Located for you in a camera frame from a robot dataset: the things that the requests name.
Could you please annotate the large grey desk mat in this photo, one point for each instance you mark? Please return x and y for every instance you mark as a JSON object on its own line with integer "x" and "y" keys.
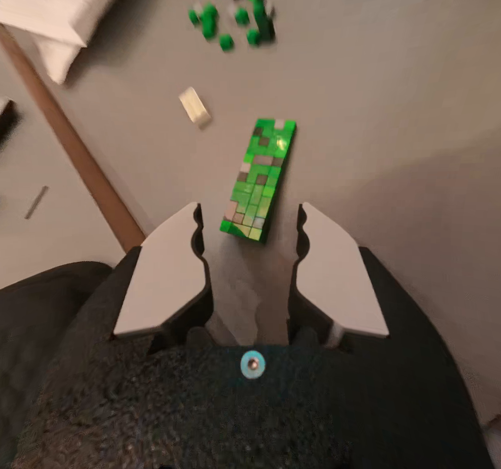
{"x": 372, "y": 124}

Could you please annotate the pile of green bricks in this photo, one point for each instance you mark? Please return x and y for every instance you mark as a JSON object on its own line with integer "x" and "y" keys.
{"x": 209, "y": 21}

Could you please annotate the white instruction booklet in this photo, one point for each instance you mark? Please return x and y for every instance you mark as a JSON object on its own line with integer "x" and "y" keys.
{"x": 47, "y": 3}

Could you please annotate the small grey desk mat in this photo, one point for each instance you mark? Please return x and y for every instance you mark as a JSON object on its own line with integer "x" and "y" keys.
{"x": 58, "y": 156}

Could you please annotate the dark wooden desk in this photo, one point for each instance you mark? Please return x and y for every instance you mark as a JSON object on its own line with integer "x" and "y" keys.
{"x": 78, "y": 150}

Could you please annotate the thin grey stick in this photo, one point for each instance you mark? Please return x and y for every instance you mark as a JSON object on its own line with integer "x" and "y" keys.
{"x": 37, "y": 202}

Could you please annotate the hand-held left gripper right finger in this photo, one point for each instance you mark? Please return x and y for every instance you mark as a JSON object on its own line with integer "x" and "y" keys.
{"x": 336, "y": 277}

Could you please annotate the green tiled brick plate assembly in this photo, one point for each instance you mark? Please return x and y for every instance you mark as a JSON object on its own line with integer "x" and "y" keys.
{"x": 260, "y": 179}

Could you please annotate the black object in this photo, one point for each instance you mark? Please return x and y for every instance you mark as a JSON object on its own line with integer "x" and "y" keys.
{"x": 8, "y": 122}

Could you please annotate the pale grey brick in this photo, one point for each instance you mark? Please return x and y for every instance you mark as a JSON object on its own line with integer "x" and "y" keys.
{"x": 195, "y": 107}

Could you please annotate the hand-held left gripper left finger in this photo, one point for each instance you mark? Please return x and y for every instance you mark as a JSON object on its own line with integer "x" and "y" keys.
{"x": 164, "y": 277}

